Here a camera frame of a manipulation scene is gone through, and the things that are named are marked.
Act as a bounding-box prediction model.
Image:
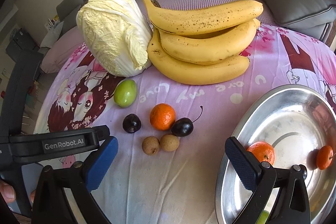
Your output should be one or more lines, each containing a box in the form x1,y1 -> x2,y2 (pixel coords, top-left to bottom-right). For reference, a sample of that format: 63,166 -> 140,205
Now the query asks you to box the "grey leather cushion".
253,0 -> 336,42

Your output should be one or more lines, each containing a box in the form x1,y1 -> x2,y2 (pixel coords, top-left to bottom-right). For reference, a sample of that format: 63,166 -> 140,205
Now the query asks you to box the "orange tangerine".
316,145 -> 334,170
246,141 -> 276,165
150,103 -> 176,131

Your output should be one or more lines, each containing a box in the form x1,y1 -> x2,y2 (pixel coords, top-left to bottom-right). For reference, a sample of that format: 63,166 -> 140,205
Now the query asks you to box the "yellow banana bunch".
140,0 -> 264,85

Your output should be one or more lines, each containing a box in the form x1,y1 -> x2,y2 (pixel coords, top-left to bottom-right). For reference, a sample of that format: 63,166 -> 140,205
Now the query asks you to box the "stainless steel basin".
215,84 -> 336,224

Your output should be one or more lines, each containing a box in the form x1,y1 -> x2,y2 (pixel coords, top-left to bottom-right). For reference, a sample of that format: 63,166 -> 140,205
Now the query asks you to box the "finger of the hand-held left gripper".
89,125 -> 111,147

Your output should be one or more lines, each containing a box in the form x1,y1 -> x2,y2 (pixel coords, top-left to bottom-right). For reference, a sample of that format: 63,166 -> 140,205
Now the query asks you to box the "dark cherry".
122,114 -> 142,134
171,106 -> 204,137

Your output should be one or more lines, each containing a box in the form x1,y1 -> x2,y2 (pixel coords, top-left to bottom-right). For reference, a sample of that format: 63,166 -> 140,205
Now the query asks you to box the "napa cabbage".
76,0 -> 153,77

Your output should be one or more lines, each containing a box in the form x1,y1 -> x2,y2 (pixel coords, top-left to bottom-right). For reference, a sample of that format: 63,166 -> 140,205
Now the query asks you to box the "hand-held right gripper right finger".
225,136 -> 311,224

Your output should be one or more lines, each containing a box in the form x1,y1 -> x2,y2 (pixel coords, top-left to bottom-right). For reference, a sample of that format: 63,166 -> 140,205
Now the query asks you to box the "person's left hand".
0,179 -> 16,204

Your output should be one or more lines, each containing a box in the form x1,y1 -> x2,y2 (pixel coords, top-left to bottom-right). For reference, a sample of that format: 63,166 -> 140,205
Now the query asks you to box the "green jujube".
259,210 -> 270,224
113,79 -> 137,108

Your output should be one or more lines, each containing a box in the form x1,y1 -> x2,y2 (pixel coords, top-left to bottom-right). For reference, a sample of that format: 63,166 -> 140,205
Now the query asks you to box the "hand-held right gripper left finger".
31,135 -> 119,224

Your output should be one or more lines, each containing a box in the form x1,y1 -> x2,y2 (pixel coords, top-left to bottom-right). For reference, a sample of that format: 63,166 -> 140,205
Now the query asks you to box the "brown longan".
142,136 -> 160,155
160,134 -> 180,152

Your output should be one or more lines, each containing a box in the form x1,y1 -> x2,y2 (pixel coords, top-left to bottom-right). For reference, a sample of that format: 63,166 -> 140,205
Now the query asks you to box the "printed cartoon blanket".
34,23 -> 336,224

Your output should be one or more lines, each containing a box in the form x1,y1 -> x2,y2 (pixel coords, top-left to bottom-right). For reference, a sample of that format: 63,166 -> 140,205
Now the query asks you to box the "dark grey furniture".
0,30 -> 44,135

